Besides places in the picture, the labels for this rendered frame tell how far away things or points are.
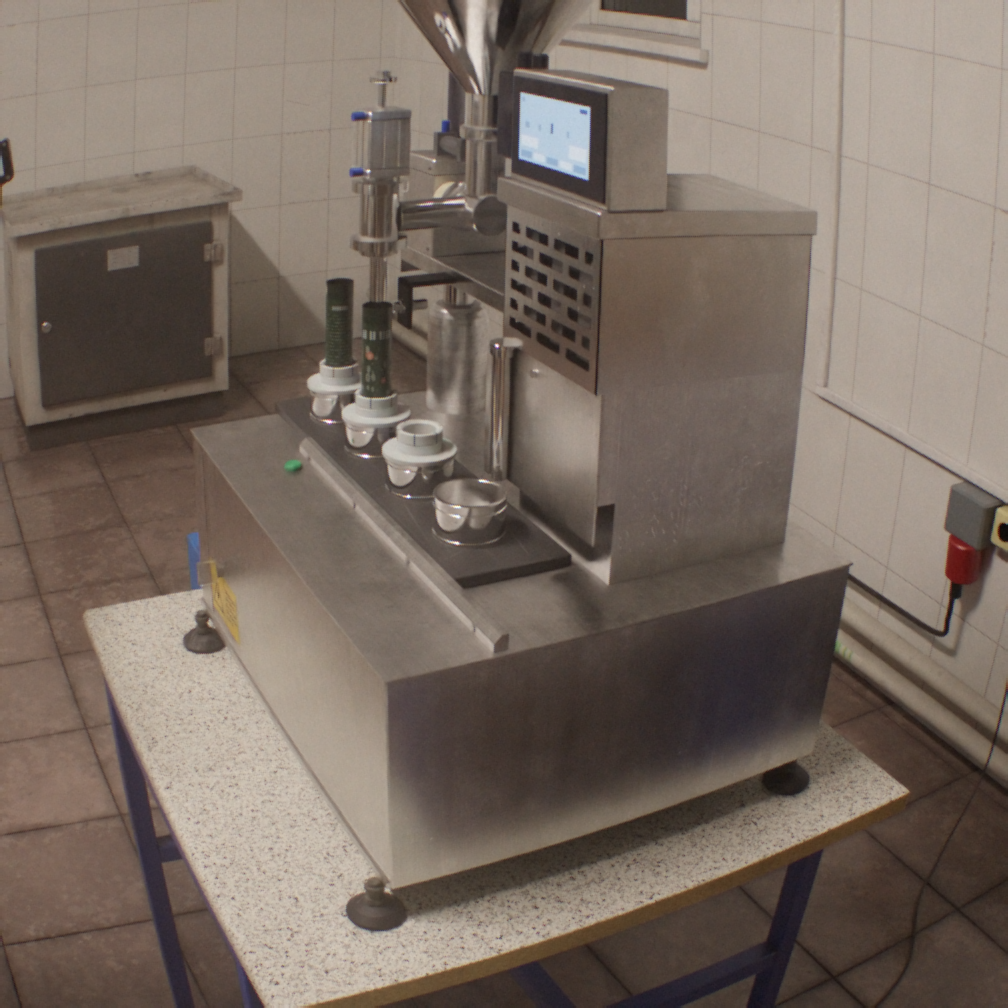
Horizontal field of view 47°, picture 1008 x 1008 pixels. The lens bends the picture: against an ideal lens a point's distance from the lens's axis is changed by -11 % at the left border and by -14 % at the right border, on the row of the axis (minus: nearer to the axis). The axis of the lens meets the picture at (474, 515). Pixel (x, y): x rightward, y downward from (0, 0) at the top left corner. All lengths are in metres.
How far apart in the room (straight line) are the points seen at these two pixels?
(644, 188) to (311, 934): 0.71
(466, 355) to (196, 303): 2.82
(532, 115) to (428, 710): 0.51
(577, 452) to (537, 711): 0.22
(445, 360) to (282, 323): 3.65
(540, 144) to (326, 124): 3.93
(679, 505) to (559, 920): 0.40
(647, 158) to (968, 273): 1.65
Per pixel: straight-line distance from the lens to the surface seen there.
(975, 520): 2.60
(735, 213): 1.10
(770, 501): 1.23
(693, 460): 1.16
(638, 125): 1.03
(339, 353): 1.45
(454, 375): 1.51
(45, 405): 4.26
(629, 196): 1.04
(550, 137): 1.09
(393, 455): 1.27
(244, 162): 4.94
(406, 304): 1.36
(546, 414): 1.16
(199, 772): 1.37
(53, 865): 2.44
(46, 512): 3.87
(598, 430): 1.09
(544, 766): 1.13
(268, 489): 1.33
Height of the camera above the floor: 1.56
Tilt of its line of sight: 25 degrees down
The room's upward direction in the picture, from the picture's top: 2 degrees clockwise
